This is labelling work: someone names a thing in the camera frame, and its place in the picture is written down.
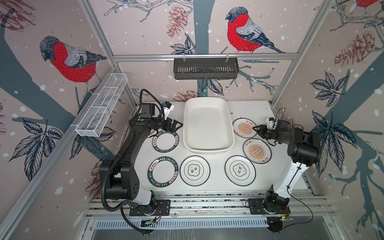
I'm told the black cable right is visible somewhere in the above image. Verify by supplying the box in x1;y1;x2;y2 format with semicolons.
275;107;314;230

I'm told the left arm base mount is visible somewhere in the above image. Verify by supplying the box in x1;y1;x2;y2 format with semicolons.
129;200;171;217

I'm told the green rim plate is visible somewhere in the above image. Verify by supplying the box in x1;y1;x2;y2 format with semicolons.
152;131;179;153
147;157;180;188

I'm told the horizontal aluminium frame bar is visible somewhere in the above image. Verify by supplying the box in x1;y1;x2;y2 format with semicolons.
113;53;298;63

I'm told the green rim plate lower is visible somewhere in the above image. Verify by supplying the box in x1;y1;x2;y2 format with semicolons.
147;157;180;188

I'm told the white flower plate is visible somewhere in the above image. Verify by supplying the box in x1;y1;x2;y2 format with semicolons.
225;156;256;187
180;156;211;187

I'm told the white mesh wall shelf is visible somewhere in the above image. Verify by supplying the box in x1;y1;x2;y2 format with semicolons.
76;73;128;138

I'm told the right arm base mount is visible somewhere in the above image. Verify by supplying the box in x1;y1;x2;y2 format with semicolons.
246;198;291;215

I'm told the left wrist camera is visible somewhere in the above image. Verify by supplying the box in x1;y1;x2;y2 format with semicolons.
163;102;174;120

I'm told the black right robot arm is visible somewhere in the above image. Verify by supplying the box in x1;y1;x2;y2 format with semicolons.
253;125;322;213

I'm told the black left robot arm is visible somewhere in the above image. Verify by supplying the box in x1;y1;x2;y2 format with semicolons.
99;117;183;212

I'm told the black corrugated cable left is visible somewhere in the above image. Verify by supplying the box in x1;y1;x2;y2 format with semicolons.
100;88;166;235

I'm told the white plastic bin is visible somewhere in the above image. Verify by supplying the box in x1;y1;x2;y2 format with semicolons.
183;97;235;154

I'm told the black hanging wire basket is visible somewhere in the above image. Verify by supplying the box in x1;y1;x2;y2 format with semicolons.
174;58;239;80

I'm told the green rim plate upper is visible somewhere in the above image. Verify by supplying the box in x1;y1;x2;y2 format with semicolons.
152;131;179;153

